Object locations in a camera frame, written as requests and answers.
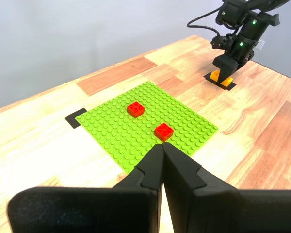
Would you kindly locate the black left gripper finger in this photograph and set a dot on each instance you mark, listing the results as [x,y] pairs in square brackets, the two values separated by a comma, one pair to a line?
[220,211]
[87,208]

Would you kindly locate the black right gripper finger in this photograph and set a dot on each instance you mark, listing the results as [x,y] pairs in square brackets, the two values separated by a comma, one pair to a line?
[226,75]

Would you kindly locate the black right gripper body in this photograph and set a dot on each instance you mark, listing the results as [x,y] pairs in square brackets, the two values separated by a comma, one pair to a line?
[242,48]

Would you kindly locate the yellow rectangular brick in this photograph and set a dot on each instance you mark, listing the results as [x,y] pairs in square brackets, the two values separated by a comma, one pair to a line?
[214,76]

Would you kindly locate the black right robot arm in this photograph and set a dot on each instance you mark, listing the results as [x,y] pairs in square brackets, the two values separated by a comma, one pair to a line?
[254,26]

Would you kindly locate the green studded baseplate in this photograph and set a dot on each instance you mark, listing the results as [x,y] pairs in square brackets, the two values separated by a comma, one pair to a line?
[106,131]

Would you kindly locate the red square brick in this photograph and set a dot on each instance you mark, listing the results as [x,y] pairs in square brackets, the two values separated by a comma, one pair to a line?
[163,132]
[135,110]

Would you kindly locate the black tape rectangle marker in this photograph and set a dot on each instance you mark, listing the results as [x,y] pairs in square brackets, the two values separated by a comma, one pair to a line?
[229,88]

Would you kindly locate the black tape corner marker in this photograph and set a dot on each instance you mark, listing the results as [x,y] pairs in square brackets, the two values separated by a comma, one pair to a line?
[71,120]

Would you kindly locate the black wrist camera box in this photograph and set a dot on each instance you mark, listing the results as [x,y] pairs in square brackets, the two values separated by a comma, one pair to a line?
[225,63]

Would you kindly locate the white wall outlet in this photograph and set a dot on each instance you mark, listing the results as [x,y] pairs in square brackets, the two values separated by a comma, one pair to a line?
[260,45]

